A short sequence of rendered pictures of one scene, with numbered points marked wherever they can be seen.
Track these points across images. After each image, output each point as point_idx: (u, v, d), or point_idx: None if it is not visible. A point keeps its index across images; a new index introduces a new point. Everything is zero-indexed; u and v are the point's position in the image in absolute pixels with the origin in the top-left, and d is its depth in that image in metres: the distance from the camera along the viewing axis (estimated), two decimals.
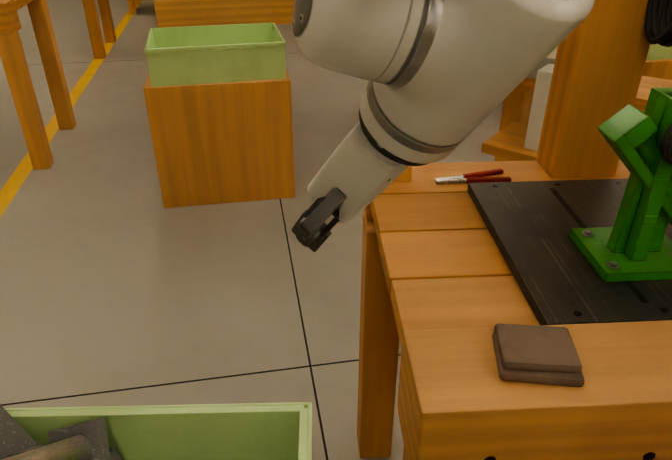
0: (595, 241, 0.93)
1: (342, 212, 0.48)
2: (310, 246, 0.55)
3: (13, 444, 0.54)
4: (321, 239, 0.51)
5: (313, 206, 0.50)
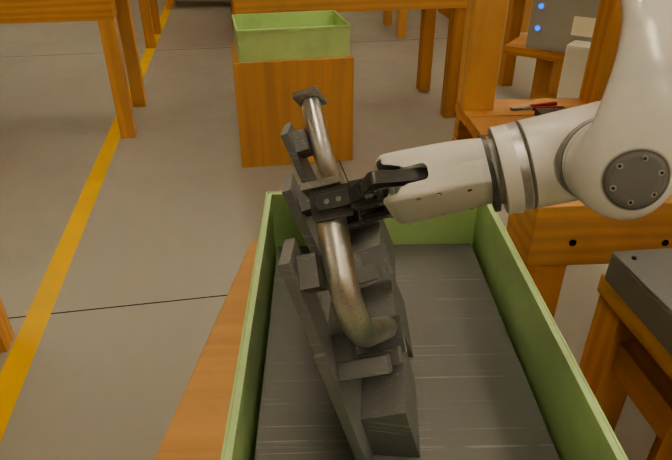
0: None
1: (406, 187, 0.51)
2: (315, 214, 0.55)
3: None
4: (352, 208, 0.54)
5: None
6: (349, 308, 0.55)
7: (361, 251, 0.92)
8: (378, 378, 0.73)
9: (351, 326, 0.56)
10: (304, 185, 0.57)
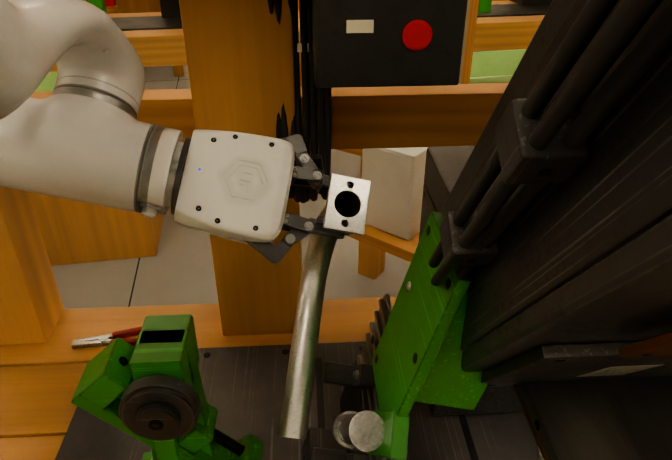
0: None
1: None
2: None
3: None
4: None
5: (304, 167, 0.56)
6: None
7: None
8: None
9: None
10: (368, 189, 0.56)
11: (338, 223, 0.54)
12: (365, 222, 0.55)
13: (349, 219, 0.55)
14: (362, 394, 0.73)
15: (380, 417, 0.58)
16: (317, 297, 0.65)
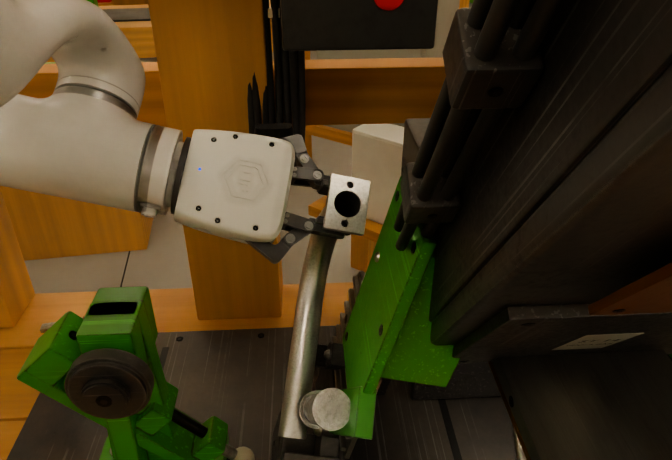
0: None
1: None
2: None
3: None
4: None
5: (304, 167, 0.56)
6: None
7: None
8: None
9: None
10: (368, 189, 0.56)
11: (338, 223, 0.54)
12: (365, 222, 0.55)
13: (349, 219, 0.55)
14: (335, 375, 0.70)
15: (346, 395, 0.54)
16: (316, 297, 0.65)
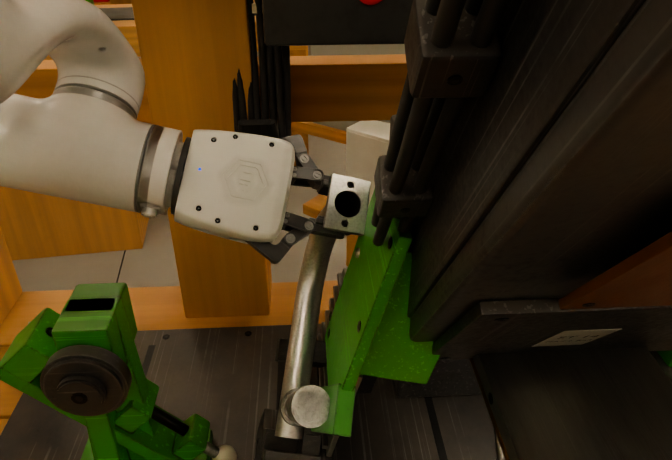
0: None
1: None
2: None
3: None
4: None
5: (304, 167, 0.56)
6: None
7: None
8: None
9: None
10: (368, 189, 0.56)
11: (338, 223, 0.54)
12: (365, 222, 0.55)
13: (349, 219, 0.55)
14: (319, 373, 0.69)
15: (326, 392, 0.54)
16: (315, 297, 0.65)
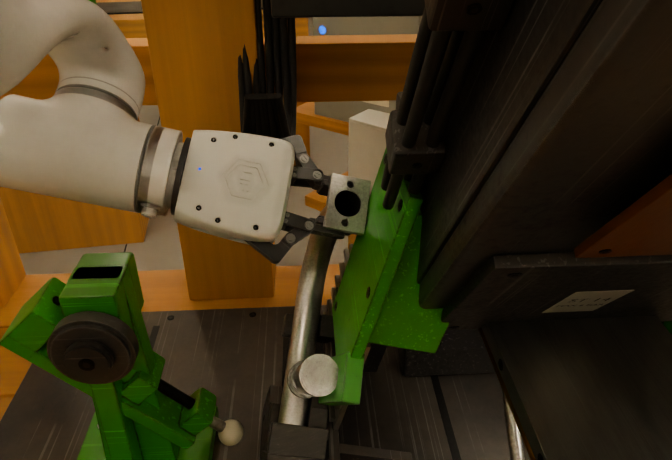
0: None
1: None
2: None
3: None
4: None
5: (303, 167, 0.56)
6: None
7: None
8: None
9: None
10: (368, 189, 0.56)
11: (338, 222, 0.54)
12: (365, 222, 0.55)
13: (349, 218, 0.55)
14: (325, 349, 0.69)
15: (334, 361, 0.53)
16: (315, 299, 0.65)
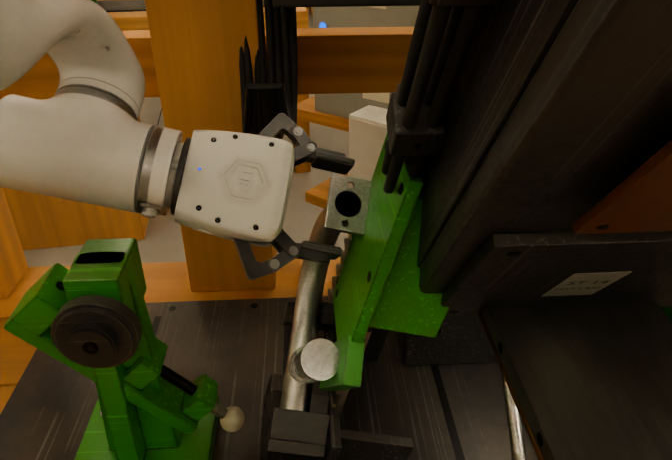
0: (105, 426, 0.67)
1: None
2: (345, 166, 0.60)
3: None
4: None
5: (296, 147, 0.57)
6: None
7: None
8: None
9: None
10: (368, 189, 0.56)
11: (339, 223, 0.54)
12: (366, 222, 0.55)
13: (350, 219, 0.55)
14: (326, 337, 0.70)
15: (335, 346, 0.54)
16: (315, 299, 0.65)
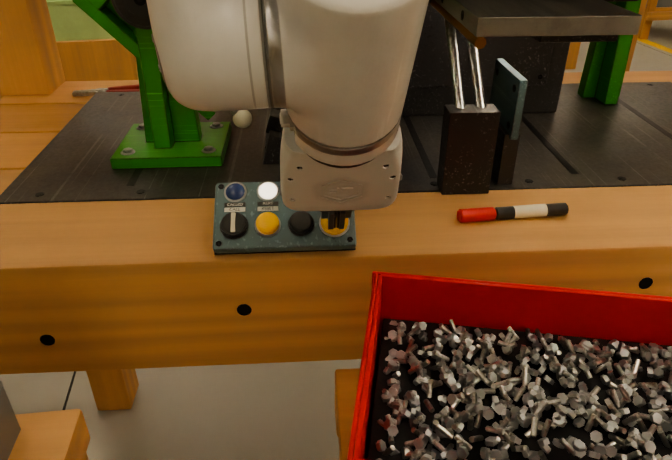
0: (141, 133, 0.85)
1: None
2: None
3: None
4: None
5: None
6: None
7: None
8: None
9: None
10: None
11: None
12: None
13: None
14: None
15: None
16: None
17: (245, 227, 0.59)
